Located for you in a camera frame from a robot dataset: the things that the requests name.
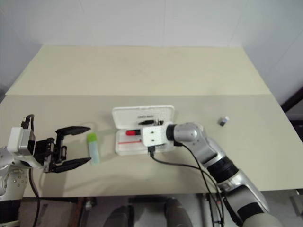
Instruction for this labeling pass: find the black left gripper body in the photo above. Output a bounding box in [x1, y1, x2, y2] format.
[35, 137, 70, 174]

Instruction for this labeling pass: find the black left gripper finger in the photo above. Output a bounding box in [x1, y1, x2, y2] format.
[55, 126, 91, 148]
[50, 157, 92, 174]

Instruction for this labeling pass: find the red marker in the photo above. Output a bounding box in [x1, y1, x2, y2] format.
[125, 129, 143, 137]

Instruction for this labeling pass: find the white plastic pencil case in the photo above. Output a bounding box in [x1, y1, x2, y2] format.
[111, 105, 178, 157]

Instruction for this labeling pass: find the green glue stick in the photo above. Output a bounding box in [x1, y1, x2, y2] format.
[87, 132, 100, 166]

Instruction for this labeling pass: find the brown cardboard box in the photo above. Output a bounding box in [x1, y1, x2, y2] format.
[18, 198, 80, 227]

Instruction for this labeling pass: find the small grey block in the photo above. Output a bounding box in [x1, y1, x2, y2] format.
[217, 115, 231, 127]

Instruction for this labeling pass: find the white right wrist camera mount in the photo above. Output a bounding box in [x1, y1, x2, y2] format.
[141, 125, 168, 148]

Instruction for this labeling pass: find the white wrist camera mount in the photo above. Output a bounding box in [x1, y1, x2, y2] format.
[141, 125, 168, 148]
[8, 127, 36, 157]

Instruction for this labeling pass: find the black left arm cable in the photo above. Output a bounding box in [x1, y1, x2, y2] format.
[20, 114, 40, 197]

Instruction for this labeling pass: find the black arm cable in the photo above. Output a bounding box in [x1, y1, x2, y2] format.
[173, 140, 217, 227]
[20, 114, 40, 197]
[147, 146, 225, 227]

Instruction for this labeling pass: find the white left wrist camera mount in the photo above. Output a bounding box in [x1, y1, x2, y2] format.
[8, 127, 36, 157]

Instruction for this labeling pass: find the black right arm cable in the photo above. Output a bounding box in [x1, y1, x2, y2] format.
[147, 146, 225, 227]
[173, 140, 217, 227]

